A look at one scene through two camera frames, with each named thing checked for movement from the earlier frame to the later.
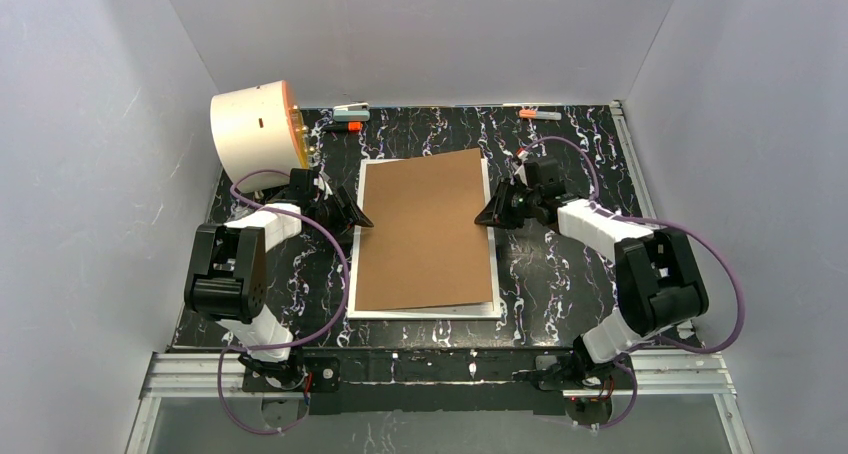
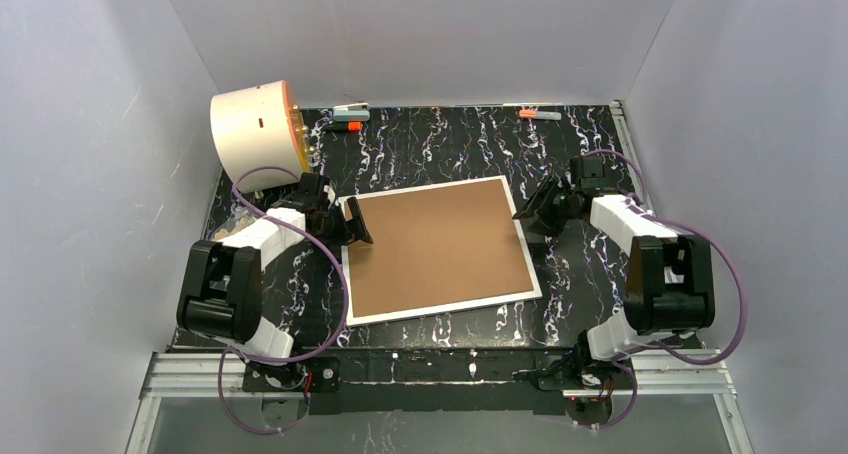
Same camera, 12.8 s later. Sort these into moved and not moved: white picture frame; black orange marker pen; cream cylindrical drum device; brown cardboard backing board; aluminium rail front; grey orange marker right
Moved: brown cardboard backing board; white picture frame
Not moved: cream cylindrical drum device; black orange marker pen; grey orange marker right; aluminium rail front
